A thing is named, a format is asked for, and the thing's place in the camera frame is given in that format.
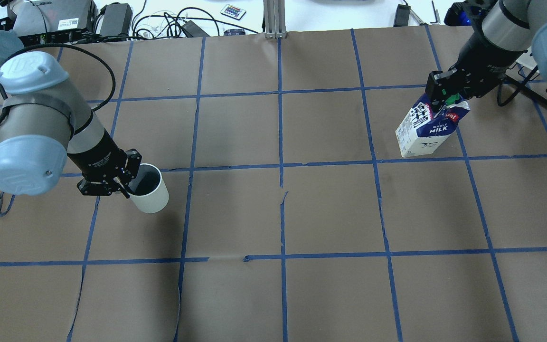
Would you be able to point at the white ribbed HOME mug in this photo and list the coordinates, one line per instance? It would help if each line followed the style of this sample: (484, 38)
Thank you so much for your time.
(148, 190)

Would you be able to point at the colourful remote control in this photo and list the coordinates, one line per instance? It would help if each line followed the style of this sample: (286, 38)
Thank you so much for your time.
(233, 12)

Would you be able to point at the blue white milk carton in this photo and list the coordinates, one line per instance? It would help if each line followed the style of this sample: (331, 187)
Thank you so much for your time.
(424, 129)

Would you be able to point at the black power adapter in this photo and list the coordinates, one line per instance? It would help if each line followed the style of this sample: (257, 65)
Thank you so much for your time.
(115, 19)

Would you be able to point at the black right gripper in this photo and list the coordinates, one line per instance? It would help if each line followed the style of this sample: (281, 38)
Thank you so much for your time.
(485, 66)

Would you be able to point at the grey electronics box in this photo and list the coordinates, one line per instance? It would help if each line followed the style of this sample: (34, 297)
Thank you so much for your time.
(54, 21)

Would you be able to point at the aluminium frame post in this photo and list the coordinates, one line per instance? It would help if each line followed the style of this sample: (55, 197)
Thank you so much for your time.
(274, 19)

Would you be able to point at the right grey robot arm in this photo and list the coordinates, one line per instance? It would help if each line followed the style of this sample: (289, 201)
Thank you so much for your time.
(337, 107)

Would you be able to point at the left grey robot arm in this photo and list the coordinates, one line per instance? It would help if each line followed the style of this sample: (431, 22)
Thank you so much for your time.
(45, 121)

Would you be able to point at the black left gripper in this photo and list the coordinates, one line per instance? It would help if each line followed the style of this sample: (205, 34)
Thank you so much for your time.
(97, 157)

